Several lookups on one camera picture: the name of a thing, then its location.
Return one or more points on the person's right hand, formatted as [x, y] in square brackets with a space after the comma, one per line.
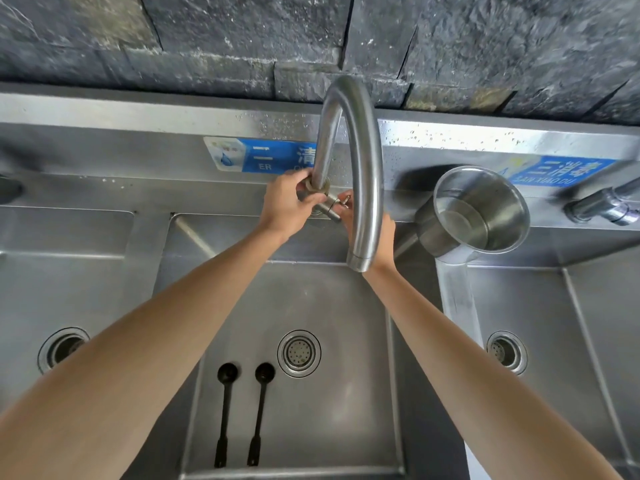
[389, 244]

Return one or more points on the person's left hand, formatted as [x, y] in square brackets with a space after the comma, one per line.
[282, 207]

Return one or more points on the person's left thumb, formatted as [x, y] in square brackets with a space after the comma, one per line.
[314, 199]

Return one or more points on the person's right fingers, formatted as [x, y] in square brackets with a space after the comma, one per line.
[346, 204]

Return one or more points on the steel gooseneck faucet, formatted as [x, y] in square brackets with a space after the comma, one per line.
[367, 159]

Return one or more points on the person's left forearm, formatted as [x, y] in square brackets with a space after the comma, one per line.
[150, 354]

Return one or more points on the person's right forearm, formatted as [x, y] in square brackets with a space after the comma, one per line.
[475, 384]

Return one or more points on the blue and white label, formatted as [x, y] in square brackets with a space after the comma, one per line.
[260, 155]

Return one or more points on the round steel sink drain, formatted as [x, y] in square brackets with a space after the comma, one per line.
[506, 352]
[299, 353]
[62, 347]

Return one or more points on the stainless steel cup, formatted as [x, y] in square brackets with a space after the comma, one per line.
[505, 209]

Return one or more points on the stainless steel sink unit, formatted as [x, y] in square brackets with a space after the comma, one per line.
[340, 409]

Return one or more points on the blue label with yellow corner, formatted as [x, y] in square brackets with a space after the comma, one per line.
[560, 172]

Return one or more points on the chrome wall faucet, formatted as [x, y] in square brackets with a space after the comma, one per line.
[600, 204]

